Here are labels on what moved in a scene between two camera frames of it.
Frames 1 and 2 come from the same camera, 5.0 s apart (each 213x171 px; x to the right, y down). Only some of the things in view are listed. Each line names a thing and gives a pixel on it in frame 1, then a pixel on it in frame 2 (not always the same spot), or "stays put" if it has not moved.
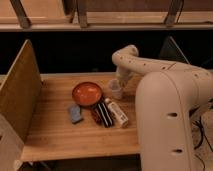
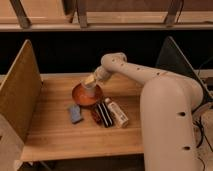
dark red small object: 97,116 stays put
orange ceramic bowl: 87,94 stays put
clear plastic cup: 116,88 to 90,89
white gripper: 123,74 to 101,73
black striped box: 105,115 stays put
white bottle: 120,119 stays put
